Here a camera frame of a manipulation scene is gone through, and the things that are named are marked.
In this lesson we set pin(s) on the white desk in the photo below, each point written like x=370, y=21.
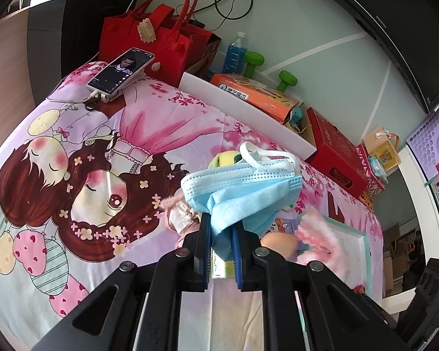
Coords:
x=424, y=197

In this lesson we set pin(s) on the red felt handbag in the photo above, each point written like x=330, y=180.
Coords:
x=131, y=36

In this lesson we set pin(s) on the purple perforated basket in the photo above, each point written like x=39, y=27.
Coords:
x=428, y=135

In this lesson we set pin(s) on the red cardboard box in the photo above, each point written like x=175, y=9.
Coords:
x=333, y=146

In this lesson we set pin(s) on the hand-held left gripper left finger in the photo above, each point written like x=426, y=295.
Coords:
x=207, y=263

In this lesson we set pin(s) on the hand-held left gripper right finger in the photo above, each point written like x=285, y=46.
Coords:
x=237, y=263

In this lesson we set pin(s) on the pink plush toy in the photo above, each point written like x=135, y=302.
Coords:
x=322, y=241

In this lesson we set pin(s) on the yellow sponge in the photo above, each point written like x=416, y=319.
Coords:
x=221, y=160

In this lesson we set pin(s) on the orange cardboard box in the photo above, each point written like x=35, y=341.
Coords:
x=256, y=95

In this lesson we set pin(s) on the dark cabinet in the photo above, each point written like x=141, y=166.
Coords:
x=77, y=25

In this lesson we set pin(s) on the white phone stand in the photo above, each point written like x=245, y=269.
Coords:
x=108, y=98

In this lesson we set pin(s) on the smartphone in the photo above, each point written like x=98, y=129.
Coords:
x=119, y=69

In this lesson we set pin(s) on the blue water bottle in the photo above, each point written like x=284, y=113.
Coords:
x=234, y=55

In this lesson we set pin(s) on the red patterned gift box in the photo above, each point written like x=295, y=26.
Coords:
x=373, y=181

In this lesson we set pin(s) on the teal toy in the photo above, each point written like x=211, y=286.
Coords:
x=298, y=119

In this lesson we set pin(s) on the blue face mask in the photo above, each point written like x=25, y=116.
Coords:
x=241, y=193

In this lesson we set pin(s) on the pink fluffy cloth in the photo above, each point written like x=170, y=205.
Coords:
x=181, y=217

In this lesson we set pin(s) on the red paper bag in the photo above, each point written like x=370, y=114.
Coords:
x=205, y=47

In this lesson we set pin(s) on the peach soft ball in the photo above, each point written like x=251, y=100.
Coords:
x=280, y=244

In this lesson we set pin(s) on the light blue packet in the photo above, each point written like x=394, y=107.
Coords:
x=377, y=164

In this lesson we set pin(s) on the cartoon printed pink bedsheet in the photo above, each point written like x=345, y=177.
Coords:
x=95, y=135

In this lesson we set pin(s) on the brown cardboard boxes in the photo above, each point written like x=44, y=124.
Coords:
x=398, y=263

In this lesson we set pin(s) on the black television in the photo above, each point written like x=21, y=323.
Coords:
x=406, y=25

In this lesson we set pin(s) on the white open cardboard box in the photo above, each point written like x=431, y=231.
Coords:
x=241, y=106

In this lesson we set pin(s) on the green dumbbell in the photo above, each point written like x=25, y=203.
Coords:
x=253, y=60
x=287, y=79

